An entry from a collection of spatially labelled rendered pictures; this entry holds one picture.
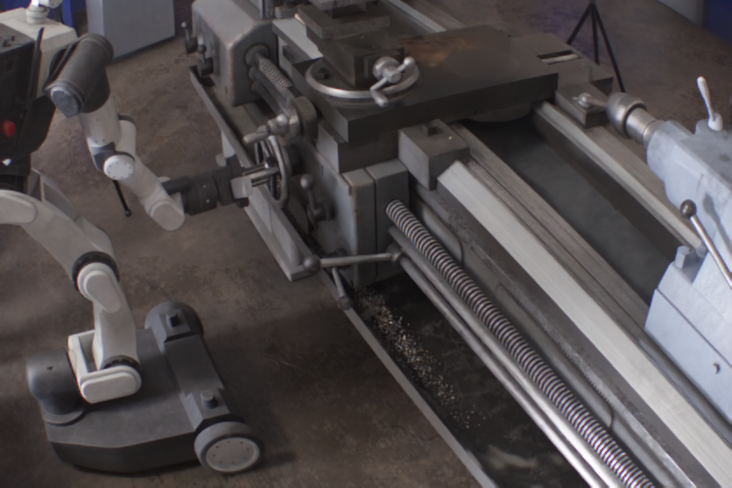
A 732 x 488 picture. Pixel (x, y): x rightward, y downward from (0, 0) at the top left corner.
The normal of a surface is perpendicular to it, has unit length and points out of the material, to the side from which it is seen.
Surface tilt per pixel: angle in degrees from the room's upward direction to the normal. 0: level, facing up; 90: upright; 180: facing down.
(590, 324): 36
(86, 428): 0
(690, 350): 90
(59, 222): 113
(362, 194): 90
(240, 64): 90
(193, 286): 0
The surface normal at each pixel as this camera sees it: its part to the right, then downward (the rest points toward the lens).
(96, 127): 0.18, 0.82
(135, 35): 0.54, 0.48
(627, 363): -0.54, -0.50
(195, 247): -0.02, -0.81
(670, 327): -0.89, 0.28
